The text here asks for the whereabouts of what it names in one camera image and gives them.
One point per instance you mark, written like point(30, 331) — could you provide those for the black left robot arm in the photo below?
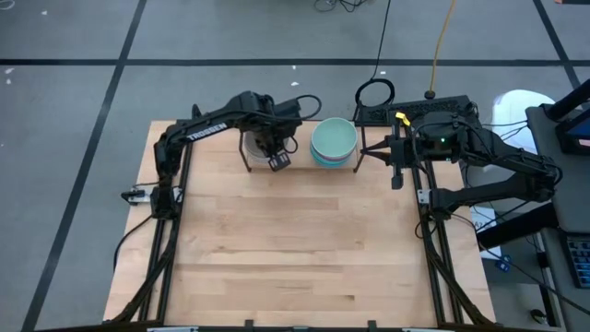
point(207, 129)

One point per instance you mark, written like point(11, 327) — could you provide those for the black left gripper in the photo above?
point(274, 142)

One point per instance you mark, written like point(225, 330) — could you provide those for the white paper label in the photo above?
point(484, 221)

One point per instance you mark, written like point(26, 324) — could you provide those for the pale mint bowl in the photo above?
point(334, 137)

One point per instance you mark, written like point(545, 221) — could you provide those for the silver clamp bracket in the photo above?
point(424, 197)
point(136, 197)

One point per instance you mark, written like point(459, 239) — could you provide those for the grey desk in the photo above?
point(569, 198)

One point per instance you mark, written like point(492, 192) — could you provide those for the dark monitor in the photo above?
point(576, 136)

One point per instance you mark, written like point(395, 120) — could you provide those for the black desk leg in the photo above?
point(516, 228)

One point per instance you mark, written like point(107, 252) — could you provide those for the black keyboard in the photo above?
point(580, 260)

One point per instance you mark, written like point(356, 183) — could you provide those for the white plastic bag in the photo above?
point(521, 115)

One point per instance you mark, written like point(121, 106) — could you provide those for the teal blue bowl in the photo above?
point(329, 165)

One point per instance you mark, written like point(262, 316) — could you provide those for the blue tag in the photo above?
point(503, 264)

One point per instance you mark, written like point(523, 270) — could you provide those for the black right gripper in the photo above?
point(402, 151)

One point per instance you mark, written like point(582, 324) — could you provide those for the black aluminium frame rail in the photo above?
point(161, 276)
point(442, 276)

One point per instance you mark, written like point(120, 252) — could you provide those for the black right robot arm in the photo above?
point(507, 184)

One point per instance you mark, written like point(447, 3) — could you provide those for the cream bowl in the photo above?
point(252, 152)

